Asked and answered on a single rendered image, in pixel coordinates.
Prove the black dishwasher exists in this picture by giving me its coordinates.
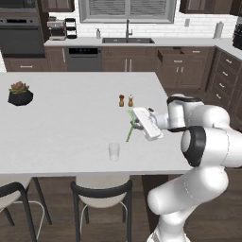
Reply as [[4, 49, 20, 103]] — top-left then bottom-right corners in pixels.
[[64, 46, 103, 73]]

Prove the succulent plant in black pot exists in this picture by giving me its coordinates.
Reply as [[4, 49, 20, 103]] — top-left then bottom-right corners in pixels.
[[7, 80, 34, 107]]

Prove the window with grey blinds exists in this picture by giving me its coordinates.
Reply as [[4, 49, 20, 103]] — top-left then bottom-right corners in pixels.
[[78, 0, 178, 24]]

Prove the black stool with cream seat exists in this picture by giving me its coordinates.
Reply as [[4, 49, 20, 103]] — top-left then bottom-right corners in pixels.
[[70, 176, 133, 242], [0, 177, 53, 242]]

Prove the silver coffee machine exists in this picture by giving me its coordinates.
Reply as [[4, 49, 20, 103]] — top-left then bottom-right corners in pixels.
[[46, 19, 67, 42]]

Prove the black tiered rack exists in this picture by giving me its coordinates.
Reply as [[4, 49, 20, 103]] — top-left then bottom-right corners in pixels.
[[64, 17, 78, 40]]

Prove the brown drawer cupboard run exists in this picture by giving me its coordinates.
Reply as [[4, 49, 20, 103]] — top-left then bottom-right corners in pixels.
[[205, 46, 242, 130]]

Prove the black appliance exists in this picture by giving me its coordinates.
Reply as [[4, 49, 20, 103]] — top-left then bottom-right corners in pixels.
[[232, 13, 242, 51]]

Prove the brown wall cupboard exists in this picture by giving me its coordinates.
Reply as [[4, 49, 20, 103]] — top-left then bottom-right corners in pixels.
[[40, 0, 76, 14], [179, 0, 242, 16]]

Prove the black wall oven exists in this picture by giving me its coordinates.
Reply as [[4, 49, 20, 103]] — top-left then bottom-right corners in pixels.
[[0, 8, 46, 59]]

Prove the clear glass cup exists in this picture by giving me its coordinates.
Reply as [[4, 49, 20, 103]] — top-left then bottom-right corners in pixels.
[[108, 141, 121, 162]]

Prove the brown oven housing cupboard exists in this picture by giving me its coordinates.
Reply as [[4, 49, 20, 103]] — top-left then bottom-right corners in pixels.
[[0, 0, 51, 73]]

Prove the dark sink basin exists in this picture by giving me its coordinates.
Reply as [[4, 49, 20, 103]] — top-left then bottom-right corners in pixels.
[[101, 37, 156, 44]]

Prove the dark grey tap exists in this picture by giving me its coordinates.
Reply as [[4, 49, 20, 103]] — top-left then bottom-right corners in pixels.
[[125, 19, 133, 43]]

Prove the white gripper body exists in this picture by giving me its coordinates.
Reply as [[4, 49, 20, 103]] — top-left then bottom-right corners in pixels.
[[131, 106, 164, 142]]

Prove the brown base cupboard run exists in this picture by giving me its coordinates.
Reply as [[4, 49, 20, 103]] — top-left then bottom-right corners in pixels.
[[44, 45, 216, 93]]

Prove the open brown drawer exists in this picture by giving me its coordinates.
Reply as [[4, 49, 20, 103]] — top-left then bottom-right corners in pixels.
[[156, 46, 184, 64]]

